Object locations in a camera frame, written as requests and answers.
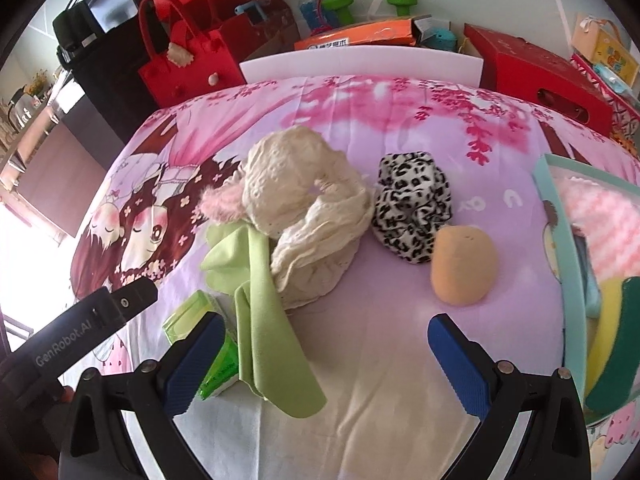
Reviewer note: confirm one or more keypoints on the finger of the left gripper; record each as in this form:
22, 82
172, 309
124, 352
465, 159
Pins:
125, 299

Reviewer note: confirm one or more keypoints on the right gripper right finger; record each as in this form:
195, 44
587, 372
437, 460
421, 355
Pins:
555, 442

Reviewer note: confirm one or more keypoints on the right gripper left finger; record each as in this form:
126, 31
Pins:
97, 444

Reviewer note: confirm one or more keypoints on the green yellow scrub sponge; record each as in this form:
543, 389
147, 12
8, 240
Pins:
613, 358

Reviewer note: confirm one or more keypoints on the pink floral scrunchie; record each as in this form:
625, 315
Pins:
222, 205

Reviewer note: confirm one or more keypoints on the light green cloth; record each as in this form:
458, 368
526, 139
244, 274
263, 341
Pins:
271, 360

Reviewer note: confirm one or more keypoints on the beige makeup sponge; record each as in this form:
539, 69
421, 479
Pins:
465, 265

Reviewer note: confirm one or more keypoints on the cream lace scrunchie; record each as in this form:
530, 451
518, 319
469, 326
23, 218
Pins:
315, 206

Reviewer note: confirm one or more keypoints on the pink white fuzzy cloth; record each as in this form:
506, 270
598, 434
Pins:
608, 221

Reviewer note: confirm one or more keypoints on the leopard print scrunchie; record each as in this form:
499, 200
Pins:
413, 202

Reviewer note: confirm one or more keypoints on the blue face mask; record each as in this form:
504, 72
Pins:
592, 294

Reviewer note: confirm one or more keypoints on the person's left hand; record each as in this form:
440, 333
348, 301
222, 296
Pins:
45, 466

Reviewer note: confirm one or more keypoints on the cartoon print bed sheet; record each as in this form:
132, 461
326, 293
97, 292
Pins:
390, 412

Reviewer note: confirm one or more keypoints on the red felt handbag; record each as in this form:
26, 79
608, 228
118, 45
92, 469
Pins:
199, 64

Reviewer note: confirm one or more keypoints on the teal rimmed white tray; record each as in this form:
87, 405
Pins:
578, 330

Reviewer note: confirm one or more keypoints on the black cabinet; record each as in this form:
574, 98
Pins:
100, 44

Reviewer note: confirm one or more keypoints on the red paper gift bag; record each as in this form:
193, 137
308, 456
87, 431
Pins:
248, 28

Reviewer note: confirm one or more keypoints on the red white patterned box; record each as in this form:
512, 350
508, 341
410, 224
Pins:
625, 118

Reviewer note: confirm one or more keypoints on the blue water bottle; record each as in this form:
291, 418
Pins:
310, 14

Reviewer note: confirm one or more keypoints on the wet wipes pack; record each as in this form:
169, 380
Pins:
614, 82

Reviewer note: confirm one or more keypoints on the red gift box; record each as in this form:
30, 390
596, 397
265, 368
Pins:
515, 67

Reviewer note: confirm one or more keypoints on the green dumbbell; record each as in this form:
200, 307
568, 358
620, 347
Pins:
402, 7
341, 9

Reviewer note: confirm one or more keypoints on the orange cardboard box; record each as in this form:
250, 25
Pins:
388, 32

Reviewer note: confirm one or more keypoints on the yellow beige small bag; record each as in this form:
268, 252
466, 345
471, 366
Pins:
598, 40

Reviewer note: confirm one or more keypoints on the teal plastic toy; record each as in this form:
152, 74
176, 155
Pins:
441, 39

